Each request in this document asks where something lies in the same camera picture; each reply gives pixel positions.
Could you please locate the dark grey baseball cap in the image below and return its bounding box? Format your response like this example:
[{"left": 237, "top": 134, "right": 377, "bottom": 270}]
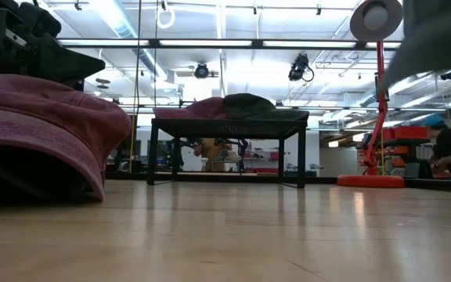
[
  {"left": 380, "top": 0, "right": 451, "bottom": 89},
  {"left": 223, "top": 92, "right": 311, "bottom": 121}
]

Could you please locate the black round spotlight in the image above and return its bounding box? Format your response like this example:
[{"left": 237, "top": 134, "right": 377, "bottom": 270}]
[{"left": 193, "top": 62, "right": 210, "bottom": 79}]

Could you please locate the red desk lamp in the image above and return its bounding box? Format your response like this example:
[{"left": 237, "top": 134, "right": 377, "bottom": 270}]
[{"left": 337, "top": 0, "right": 406, "bottom": 189}]

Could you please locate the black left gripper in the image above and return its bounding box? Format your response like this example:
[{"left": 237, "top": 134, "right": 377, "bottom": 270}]
[{"left": 0, "top": 8, "right": 106, "bottom": 92}]

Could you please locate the white hanging ring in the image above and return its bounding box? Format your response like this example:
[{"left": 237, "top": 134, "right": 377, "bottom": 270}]
[{"left": 157, "top": 8, "right": 176, "bottom": 30}]

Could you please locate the maroon baseball cap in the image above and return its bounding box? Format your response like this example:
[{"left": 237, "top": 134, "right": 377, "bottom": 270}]
[
  {"left": 153, "top": 96, "right": 229, "bottom": 121},
  {"left": 0, "top": 74, "right": 132, "bottom": 203}
]

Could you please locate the black mesh rack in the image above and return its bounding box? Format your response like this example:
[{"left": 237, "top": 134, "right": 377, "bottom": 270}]
[{"left": 146, "top": 118, "right": 308, "bottom": 189}]

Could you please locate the red plastic bin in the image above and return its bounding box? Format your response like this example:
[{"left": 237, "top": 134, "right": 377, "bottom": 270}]
[{"left": 381, "top": 125, "right": 430, "bottom": 141}]

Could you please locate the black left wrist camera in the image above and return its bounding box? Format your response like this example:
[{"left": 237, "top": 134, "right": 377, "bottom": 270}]
[{"left": 13, "top": 2, "right": 63, "bottom": 38}]

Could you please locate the black storage shelf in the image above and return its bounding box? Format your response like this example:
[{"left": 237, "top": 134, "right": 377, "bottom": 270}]
[{"left": 381, "top": 136, "right": 436, "bottom": 179}]

